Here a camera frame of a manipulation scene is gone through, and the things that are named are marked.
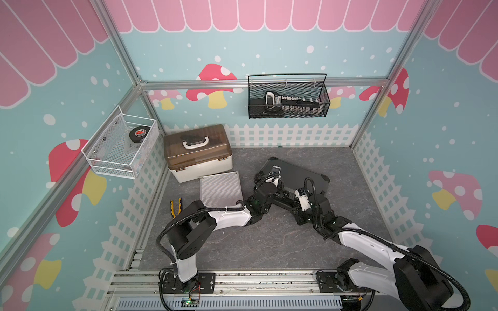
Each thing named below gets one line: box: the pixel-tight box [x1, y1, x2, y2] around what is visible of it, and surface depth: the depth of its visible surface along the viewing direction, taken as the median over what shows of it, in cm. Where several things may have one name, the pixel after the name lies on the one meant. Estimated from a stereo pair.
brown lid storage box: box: [163, 124, 233, 184], surface depth 96 cm
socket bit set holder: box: [264, 90, 321, 114], surface depth 91 cm
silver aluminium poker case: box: [199, 171, 244, 209], surface depth 98 cm
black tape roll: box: [128, 125, 151, 144], surface depth 81 cm
